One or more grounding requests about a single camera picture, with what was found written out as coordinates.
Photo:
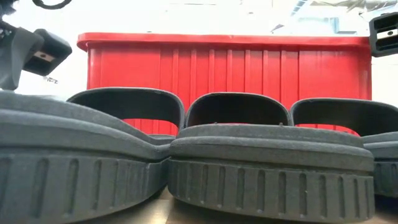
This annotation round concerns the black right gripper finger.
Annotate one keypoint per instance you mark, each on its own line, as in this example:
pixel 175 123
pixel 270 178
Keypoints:
pixel 387 40

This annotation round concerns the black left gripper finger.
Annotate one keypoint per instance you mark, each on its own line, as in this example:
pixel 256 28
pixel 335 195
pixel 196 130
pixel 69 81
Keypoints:
pixel 51 53
pixel 15 56

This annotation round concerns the black rubber slide sandal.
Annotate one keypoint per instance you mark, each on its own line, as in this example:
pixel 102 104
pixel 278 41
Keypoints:
pixel 62 174
pixel 384 149
pixel 270 174

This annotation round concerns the large red plastic bin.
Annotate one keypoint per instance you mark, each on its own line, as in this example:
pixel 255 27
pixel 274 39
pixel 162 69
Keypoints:
pixel 217 68

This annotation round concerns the ceiling ventilation duct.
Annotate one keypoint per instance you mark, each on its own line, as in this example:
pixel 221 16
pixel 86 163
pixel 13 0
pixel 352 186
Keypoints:
pixel 277 28

